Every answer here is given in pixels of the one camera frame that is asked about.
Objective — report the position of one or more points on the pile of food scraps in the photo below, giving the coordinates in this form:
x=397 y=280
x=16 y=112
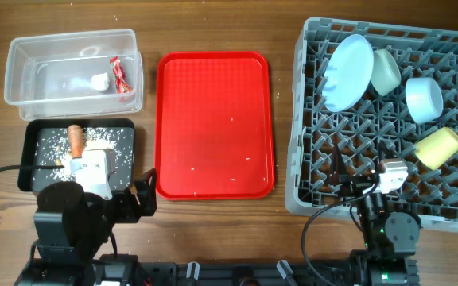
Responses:
x=53 y=148

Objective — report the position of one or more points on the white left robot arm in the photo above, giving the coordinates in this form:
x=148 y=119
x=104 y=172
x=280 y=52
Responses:
x=72 y=225

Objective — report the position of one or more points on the white tissue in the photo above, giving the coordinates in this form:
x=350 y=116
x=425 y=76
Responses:
x=100 y=82

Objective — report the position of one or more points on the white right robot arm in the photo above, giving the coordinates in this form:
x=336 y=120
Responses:
x=390 y=236

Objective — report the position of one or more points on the grey dishwasher rack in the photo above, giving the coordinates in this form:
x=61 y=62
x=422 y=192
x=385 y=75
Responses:
x=373 y=120

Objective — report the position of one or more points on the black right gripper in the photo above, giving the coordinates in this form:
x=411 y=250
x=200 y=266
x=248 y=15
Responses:
x=358 y=185

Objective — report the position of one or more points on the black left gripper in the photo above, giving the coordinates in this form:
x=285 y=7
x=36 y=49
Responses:
x=142 y=195

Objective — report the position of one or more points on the yellow plastic cup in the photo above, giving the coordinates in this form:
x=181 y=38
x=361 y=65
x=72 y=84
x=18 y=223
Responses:
x=435 y=149

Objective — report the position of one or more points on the large white plate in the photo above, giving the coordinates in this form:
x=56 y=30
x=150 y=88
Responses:
x=348 y=73

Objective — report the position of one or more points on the red serving tray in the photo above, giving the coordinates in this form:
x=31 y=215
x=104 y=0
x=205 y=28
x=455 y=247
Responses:
x=214 y=134

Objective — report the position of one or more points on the pale green bowl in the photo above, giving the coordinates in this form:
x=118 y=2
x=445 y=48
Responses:
x=385 y=75

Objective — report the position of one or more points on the small bowl with food scraps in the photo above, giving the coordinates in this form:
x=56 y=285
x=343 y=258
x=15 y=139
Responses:
x=424 y=99

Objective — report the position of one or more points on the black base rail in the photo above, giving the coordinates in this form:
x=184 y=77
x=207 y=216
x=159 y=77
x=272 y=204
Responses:
x=340 y=272

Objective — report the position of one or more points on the clear plastic bin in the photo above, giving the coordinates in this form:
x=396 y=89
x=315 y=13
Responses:
x=49 y=76

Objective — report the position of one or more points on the orange carrot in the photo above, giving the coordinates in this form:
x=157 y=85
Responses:
x=75 y=137

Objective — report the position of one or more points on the red candy wrapper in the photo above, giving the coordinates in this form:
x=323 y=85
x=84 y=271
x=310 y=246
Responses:
x=122 y=86

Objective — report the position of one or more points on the black plastic tray bin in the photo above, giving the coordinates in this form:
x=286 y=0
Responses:
x=34 y=127

